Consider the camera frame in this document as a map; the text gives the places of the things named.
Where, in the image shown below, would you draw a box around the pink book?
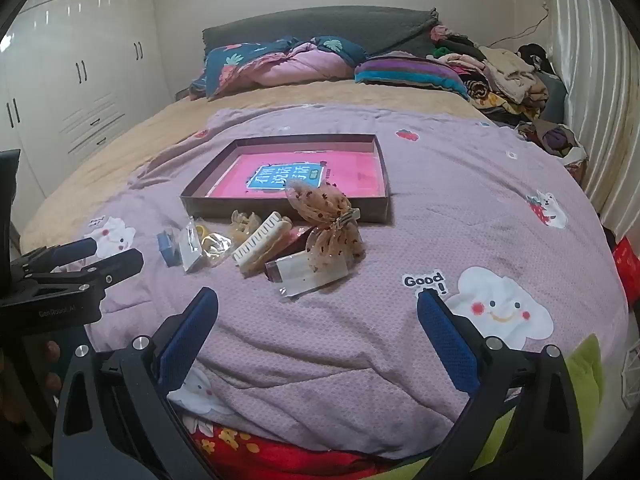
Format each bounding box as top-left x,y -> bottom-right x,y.
210,152 -> 388,201

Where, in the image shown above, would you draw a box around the earring card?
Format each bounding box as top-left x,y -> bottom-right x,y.
179,217 -> 206,273

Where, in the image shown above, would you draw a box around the small blue box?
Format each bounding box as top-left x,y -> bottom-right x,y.
156,230 -> 182,267

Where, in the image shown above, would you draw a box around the pink floral scrunchie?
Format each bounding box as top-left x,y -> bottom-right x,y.
285,182 -> 366,276

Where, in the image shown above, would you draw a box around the dark shallow cardboard box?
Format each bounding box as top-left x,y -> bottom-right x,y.
180,133 -> 392,225

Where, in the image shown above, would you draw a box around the striped folded blanket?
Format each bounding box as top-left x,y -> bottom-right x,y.
354,55 -> 471,101

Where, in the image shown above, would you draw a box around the wall cable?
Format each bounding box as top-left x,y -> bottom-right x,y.
487,0 -> 551,48

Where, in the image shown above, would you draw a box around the green cloth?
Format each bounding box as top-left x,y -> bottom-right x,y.
420,332 -> 606,480

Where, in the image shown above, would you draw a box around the peach spiral hair tie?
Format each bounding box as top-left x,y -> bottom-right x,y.
240,217 -> 293,275

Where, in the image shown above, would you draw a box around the person's left hand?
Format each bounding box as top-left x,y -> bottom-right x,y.
40,339 -> 65,395

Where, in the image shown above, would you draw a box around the pile of clothes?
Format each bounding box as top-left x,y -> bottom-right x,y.
427,22 -> 568,126

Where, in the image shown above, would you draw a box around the clear claw hair clip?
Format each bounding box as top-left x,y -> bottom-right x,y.
230,210 -> 261,236

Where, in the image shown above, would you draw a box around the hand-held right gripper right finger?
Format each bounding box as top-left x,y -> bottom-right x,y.
416,287 -> 586,480

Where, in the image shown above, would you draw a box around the floral pink quilt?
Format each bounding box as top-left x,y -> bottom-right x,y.
189,35 -> 371,101

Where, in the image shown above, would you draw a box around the yellow hair clips in bag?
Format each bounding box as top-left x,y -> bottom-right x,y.
192,217 -> 236,268

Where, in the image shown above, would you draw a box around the red bag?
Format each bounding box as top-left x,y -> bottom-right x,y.
612,237 -> 640,306

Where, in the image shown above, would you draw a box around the white comb hair clip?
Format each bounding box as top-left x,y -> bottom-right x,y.
231,211 -> 285,267

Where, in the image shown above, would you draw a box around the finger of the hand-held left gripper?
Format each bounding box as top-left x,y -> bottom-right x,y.
27,237 -> 99,273
35,248 -> 145,293

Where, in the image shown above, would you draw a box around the white wardrobe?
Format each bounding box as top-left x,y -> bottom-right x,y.
0,0 -> 173,201

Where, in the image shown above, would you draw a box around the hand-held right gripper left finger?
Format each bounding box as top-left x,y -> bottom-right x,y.
52,287 -> 221,480

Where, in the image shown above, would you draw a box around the grey headboard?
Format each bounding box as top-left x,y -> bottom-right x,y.
201,6 -> 441,61

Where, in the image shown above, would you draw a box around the beige bed sheet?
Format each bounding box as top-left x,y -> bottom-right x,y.
20,77 -> 496,256

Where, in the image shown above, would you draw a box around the red floral blanket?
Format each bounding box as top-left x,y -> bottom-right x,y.
190,422 -> 416,480

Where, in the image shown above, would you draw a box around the white striped curtain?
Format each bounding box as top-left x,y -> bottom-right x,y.
542,0 -> 640,241

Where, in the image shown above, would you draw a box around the white packet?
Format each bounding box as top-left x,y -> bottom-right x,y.
265,252 -> 349,296

